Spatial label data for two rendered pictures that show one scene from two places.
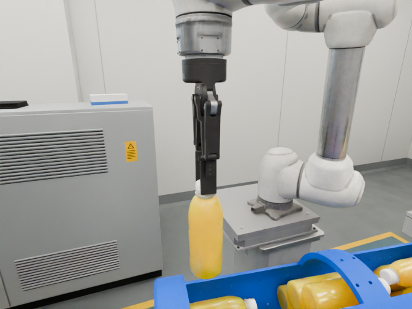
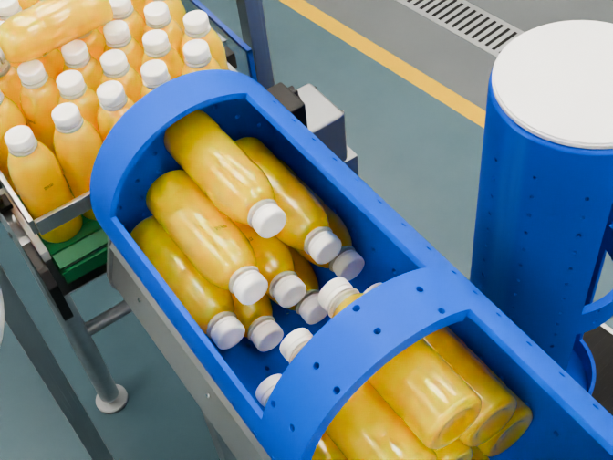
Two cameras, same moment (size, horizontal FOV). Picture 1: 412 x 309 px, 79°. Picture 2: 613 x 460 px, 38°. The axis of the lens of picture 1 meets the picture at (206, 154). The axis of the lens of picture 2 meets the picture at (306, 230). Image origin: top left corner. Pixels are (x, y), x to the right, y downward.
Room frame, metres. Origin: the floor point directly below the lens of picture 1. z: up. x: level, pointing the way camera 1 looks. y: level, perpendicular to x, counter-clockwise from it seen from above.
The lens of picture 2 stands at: (0.65, 0.10, 1.93)
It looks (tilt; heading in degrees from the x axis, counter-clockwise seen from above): 50 degrees down; 254
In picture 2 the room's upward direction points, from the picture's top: 8 degrees counter-clockwise
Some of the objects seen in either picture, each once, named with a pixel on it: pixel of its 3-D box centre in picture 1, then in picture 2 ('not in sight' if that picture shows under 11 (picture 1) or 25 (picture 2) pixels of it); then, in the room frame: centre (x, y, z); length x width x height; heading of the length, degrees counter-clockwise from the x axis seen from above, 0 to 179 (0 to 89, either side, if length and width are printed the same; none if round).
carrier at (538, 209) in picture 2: not in sight; (549, 262); (-0.04, -0.70, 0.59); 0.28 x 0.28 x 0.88
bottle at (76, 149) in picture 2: not in sight; (86, 164); (0.69, -0.92, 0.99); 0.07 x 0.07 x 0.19
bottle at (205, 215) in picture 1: (205, 230); not in sight; (0.44, 0.00, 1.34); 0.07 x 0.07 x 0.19
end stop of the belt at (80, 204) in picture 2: not in sight; (155, 164); (0.59, -0.90, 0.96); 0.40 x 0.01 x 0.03; 13
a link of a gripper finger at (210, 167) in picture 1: (210, 165); not in sight; (0.40, -0.01, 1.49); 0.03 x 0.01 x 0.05; 13
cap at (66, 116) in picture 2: not in sight; (66, 116); (0.69, -0.92, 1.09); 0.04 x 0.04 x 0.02
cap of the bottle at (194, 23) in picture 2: not in sight; (196, 22); (0.46, -1.03, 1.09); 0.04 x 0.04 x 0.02
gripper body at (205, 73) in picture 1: (204, 86); not in sight; (0.44, 0.00, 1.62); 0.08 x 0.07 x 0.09; 13
